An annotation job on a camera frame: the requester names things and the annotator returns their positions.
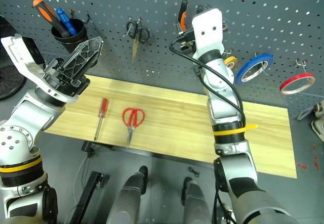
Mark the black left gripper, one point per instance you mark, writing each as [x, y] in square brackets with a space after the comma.
[63, 82]

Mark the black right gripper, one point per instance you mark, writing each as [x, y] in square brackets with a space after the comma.
[186, 42]

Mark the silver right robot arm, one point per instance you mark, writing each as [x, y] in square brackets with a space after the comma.
[222, 102]

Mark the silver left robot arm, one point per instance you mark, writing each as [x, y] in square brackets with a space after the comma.
[22, 112]

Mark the metal pegboard hook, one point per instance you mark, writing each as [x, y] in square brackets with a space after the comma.
[262, 64]
[87, 17]
[301, 63]

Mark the grey pegboard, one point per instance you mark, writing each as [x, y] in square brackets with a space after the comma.
[152, 1]

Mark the yellow tape roll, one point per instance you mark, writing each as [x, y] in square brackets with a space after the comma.
[231, 60]

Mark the blue tape roll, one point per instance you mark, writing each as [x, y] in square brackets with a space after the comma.
[249, 63]

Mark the red tape roll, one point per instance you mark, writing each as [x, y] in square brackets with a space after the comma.
[293, 79]

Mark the orange and black pliers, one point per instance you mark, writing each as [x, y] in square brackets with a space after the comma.
[182, 16]

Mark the black round tool cup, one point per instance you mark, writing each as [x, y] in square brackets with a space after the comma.
[72, 40]

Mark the orange and black screwdriver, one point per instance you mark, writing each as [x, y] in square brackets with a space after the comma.
[48, 14]

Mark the black round base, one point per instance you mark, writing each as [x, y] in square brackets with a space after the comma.
[7, 82]

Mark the yellow zip tie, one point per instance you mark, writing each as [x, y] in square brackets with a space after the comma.
[250, 127]

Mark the dark grey rounded housing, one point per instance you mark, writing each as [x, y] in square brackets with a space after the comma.
[127, 198]
[196, 203]

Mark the white sneaker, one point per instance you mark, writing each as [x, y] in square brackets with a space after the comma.
[319, 109]
[318, 129]

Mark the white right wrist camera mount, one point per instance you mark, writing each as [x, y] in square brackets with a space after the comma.
[207, 32]

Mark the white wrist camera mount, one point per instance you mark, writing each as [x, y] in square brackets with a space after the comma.
[17, 57]
[207, 32]

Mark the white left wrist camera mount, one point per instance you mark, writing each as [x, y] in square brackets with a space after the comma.
[17, 57]

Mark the black table bracket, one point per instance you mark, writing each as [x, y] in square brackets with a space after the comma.
[87, 146]

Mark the black metal frame bar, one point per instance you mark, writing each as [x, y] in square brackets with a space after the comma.
[87, 193]

